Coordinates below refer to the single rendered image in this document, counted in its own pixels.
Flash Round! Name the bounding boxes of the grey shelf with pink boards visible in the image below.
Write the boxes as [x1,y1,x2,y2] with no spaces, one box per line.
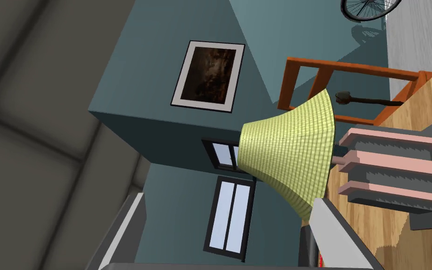
[337,108,432,231]

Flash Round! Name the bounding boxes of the lamp with yellow checked shade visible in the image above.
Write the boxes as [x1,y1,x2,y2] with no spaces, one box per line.
[238,89,348,223]

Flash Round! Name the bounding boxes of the black framed window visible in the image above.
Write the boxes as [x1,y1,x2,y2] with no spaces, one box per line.
[202,175,257,263]
[201,138,250,174]

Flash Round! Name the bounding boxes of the black bicycle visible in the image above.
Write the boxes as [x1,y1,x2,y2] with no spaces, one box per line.
[340,0,402,22]

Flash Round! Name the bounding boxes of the dark picture in white frame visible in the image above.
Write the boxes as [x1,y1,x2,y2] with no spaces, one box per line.
[170,40,246,114]

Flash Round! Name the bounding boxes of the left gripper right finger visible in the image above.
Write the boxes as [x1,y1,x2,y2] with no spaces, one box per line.
[309,197,385,270]

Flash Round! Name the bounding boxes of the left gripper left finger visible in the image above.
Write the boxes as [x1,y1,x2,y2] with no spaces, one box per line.
[86,192,148,270]

